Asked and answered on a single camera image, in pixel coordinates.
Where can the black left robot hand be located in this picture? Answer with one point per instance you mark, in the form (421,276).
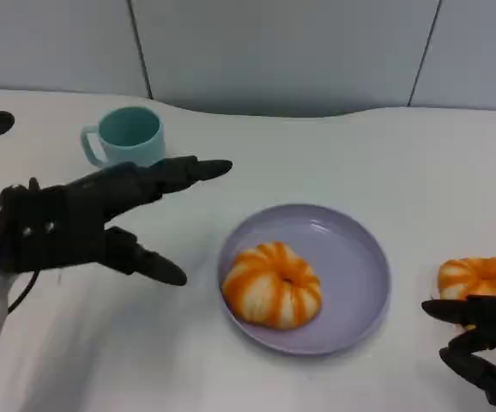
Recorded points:
(59,227)

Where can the pale green mug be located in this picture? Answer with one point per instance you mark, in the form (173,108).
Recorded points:
(132,137)

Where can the lilac plate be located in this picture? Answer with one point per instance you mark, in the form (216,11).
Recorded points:
(351,274)

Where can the orange and white bread roll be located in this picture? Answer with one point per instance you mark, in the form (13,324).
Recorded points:
(475,276)
(269,287)

